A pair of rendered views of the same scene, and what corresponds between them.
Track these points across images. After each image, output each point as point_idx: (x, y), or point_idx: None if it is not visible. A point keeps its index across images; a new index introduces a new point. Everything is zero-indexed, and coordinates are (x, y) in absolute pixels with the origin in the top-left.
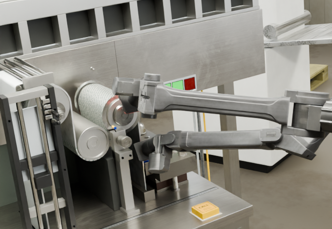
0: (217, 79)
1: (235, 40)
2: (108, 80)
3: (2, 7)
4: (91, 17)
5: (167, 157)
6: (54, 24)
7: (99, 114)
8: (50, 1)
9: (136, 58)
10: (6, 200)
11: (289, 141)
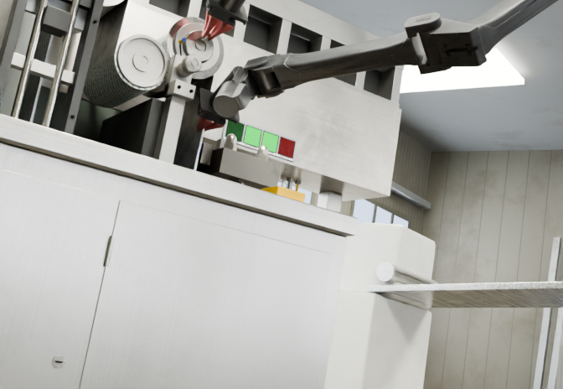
0: (323, 165)
1: (359, 127)
2: None
3: None
4: None
5: (248, 90)
6: None
7: (163, 42)
8: None
9: (226, 71)
10: None
11: (451, 25)
